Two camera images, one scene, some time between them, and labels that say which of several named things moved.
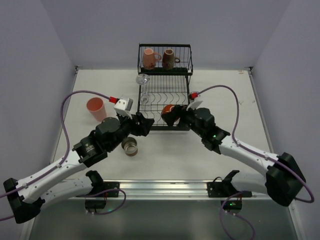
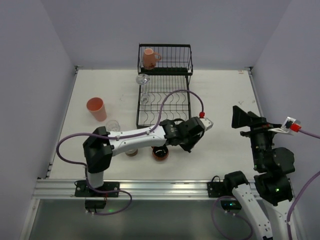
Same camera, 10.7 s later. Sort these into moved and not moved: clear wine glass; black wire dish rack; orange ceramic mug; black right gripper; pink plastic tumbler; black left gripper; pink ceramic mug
Moved: orange ceramic mug; black right gripper; black left gripper
Not moved: pink ceramic mug; clear wine glass; black wire dish rack; pink plastic tumbler
